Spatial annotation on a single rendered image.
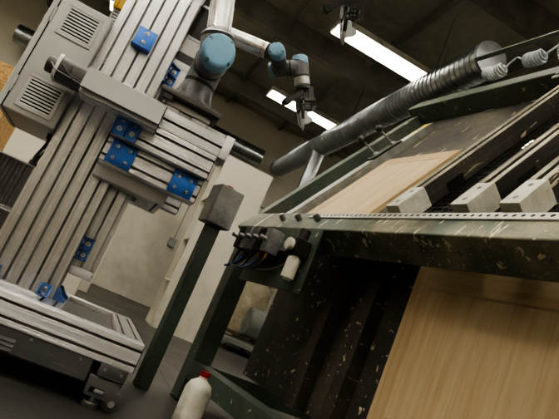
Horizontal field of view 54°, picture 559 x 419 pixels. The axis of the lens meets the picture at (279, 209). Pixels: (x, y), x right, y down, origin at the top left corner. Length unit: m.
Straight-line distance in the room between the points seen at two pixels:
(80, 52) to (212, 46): 0.51
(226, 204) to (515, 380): 1.42
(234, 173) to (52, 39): 4.24
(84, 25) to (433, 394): 1.69
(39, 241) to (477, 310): 1.46
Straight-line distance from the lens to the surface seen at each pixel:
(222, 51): 1.91
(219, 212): 2.41
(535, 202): 1.48
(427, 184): 1.83
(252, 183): 6.23
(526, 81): 2.67
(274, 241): 2.00
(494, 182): 1.62
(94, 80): 1.84
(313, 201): 2.42
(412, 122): 3.12
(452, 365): 1.64
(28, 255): 2.08
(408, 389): 1.72
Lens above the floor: 0.41
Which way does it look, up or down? 12 degrees up
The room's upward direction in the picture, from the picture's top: 23 degrees clockwise
